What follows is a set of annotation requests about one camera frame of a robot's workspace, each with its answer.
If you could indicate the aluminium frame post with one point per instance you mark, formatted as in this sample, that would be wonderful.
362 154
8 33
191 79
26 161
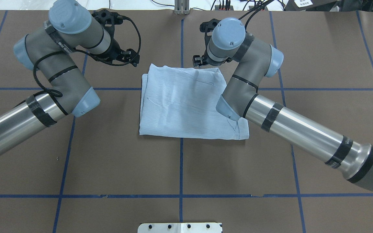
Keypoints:
181 7

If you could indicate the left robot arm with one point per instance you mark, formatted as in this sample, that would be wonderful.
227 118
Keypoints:
107 37

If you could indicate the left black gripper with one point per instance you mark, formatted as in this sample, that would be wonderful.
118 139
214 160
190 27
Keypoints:
114 50

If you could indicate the light blue button shirt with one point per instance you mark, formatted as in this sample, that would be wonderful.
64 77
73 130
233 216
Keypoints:
181 103

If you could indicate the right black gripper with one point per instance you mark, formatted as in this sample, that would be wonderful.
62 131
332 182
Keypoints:
200 60

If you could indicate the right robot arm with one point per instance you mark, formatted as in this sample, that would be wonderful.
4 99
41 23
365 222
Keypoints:
227 40

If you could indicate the white central pedestal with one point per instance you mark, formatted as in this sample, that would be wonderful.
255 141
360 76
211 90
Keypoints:
192 227

